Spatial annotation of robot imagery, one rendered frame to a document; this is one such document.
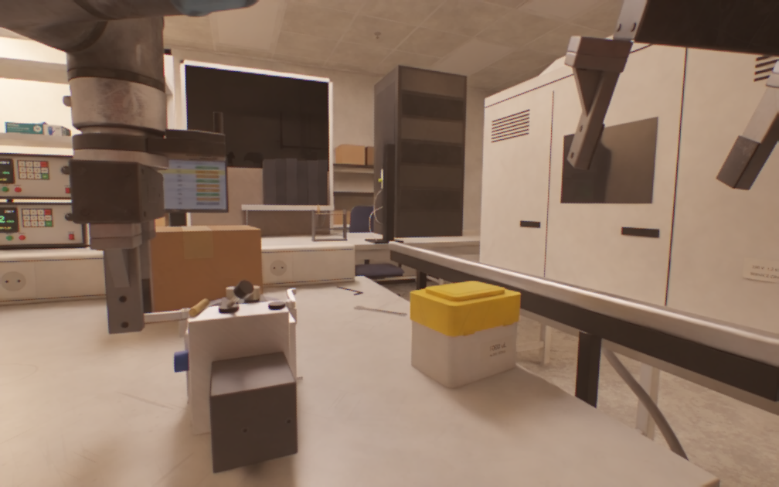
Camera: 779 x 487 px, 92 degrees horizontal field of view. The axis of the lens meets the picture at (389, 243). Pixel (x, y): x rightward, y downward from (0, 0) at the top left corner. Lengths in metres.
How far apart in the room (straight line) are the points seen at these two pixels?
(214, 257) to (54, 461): 0.43
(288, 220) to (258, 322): 2.30
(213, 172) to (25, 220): 0.80
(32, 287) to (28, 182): 1.26
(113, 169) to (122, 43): 0.11
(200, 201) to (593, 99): 2.03
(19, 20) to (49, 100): 4.87
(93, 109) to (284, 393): 0.29
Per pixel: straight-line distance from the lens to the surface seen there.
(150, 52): 0.44
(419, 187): 2.46
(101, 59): 0.43
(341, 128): 5.12
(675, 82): 0.89
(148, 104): 0.42
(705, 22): 0.38
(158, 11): 0.32
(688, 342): 0.50
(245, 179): 2.63
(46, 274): 1.06
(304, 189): 2.46
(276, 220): 2.64
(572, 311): 0.59
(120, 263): 0.40
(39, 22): 0.38
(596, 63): 0.36
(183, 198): 2.23
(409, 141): 2.46
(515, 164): 1.14
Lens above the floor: 1.11
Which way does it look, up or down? 6 degrees down
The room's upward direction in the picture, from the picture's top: 1 degrees clockwise
